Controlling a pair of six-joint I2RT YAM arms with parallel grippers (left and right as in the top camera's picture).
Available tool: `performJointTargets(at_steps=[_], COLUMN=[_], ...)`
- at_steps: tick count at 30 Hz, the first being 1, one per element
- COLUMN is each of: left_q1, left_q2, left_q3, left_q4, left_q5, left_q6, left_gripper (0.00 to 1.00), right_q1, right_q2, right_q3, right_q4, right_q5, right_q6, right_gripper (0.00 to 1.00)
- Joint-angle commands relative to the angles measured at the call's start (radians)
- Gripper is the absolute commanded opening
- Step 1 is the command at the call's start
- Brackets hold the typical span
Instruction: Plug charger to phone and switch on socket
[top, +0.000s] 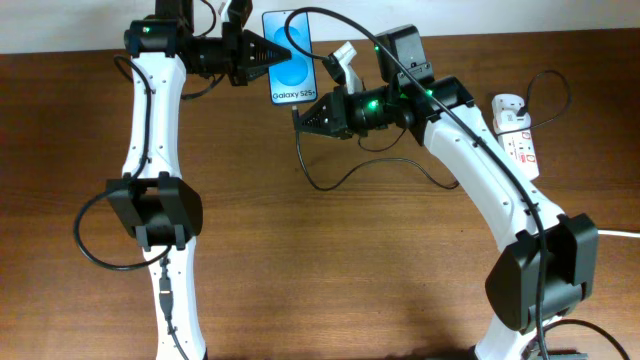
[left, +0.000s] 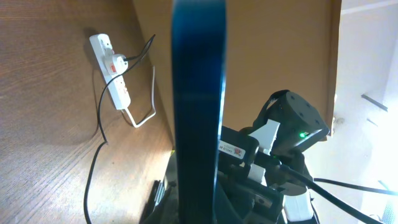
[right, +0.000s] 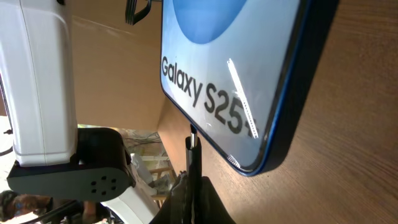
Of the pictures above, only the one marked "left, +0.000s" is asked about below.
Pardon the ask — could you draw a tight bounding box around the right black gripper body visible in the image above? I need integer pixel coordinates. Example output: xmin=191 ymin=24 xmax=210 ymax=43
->
xmin=216 ymin=127 xmax=314 ymax=223

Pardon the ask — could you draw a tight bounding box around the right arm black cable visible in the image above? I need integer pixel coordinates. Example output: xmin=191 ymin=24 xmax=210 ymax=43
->
xmin=279 ymin=163 xmax=398 ymax=224

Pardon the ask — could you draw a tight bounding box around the blue screen Galaxy smartphone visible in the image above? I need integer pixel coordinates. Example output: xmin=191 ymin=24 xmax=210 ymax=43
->
xmin=171 ymin=1 xmax=226 ymax=223

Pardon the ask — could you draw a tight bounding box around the white USB charger plug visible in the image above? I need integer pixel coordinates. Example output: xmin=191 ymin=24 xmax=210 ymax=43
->
xmin=104 ymin=54 xmax=128 ymax=75

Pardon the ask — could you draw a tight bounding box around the black USB charging cable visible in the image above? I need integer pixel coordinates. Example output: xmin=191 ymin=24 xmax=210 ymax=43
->
xmin=83 ymin=34 xmax=156 ymax=224

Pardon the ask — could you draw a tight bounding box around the white power strip cord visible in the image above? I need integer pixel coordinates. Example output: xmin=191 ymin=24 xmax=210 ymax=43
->
xmin=124 ymin=65 xmax=157 ymax=129

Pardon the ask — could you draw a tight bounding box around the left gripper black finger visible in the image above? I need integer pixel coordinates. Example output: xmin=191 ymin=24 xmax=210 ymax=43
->
xmin=139 ymin=180 xmax=174 ymax=224

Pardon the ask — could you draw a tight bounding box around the white power strip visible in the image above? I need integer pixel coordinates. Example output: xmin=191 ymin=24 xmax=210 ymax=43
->
xmin=90 ymin=34 xmax=131 ymax=110

